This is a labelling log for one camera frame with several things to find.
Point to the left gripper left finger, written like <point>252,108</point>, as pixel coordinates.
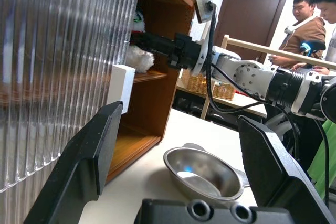
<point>76,171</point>

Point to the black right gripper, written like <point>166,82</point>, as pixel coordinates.
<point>183,51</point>

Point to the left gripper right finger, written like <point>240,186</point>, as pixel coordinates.
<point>273,171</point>

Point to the plush snowman with green hat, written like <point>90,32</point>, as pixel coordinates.
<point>140,60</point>

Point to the ribbed clear sliding door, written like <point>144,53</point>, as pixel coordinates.
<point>65,64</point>

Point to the wooden cabinet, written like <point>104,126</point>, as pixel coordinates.
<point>155,108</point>

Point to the green cloth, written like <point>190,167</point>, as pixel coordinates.
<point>332,140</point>

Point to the white background table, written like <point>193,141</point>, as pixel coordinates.
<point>241,102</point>

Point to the woven wicker basket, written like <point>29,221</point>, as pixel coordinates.
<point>223,93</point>

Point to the dark brown room door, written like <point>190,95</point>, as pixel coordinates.
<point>249,19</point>

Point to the person in brown hoodie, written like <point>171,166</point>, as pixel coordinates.
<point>309,30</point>

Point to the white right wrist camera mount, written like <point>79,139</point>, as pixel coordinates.
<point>202,1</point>

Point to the light wooden rack frame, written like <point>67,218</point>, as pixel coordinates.
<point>262,48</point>

